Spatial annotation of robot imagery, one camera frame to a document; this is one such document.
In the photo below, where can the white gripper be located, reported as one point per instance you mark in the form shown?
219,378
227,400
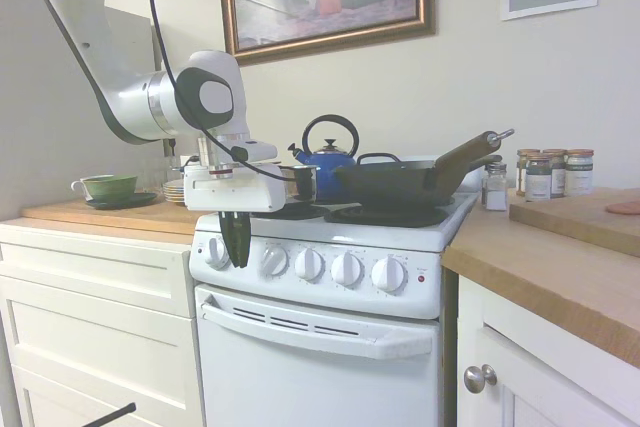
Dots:
235,192

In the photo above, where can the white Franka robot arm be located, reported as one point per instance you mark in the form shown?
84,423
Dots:
75,22

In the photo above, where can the white electric stove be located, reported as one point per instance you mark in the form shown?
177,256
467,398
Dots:
310,234

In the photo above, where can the white oven temperature knob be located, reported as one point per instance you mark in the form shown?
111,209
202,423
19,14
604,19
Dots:
215,253

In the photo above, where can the stack of plates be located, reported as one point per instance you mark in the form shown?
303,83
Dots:
175,201

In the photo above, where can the gold rimmed plate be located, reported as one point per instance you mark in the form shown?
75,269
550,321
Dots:
172,184
172,189
172,194

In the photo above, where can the stainless steel pot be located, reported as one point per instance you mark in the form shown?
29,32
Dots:
305,182

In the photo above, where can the clear drinking glass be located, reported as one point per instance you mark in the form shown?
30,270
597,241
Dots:
160,172

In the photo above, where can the dark green saucer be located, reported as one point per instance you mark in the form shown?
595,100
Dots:
135,201

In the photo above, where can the long wooden cutting board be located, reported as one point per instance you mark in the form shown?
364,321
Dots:
125,219

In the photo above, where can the green ceramic cup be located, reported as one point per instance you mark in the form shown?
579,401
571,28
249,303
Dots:
112,188

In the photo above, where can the large black coil burner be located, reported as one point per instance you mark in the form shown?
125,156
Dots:
385,218

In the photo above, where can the white drawer cabinet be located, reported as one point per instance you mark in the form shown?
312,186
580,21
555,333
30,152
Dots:
100,337

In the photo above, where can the white oven door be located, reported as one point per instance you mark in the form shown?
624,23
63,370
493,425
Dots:
320,387

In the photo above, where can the black thin rod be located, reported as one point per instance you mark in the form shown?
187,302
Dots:
112,412

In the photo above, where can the glass salt shaker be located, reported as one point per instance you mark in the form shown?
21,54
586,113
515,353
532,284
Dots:
495,192

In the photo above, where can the silver round cabinet knob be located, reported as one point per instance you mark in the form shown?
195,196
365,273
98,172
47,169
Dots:
477,379

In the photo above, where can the white door cabinet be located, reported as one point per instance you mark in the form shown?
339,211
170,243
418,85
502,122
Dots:
540,372

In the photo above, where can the thick wooden cutting board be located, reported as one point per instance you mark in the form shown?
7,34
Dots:
575,222

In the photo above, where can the glass spice jar white contents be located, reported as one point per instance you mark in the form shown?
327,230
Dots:
579,174

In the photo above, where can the terracotta round coaster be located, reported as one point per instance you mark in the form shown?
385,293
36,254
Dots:
625,208

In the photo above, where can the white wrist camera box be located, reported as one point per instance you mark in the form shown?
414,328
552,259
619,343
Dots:
260,151

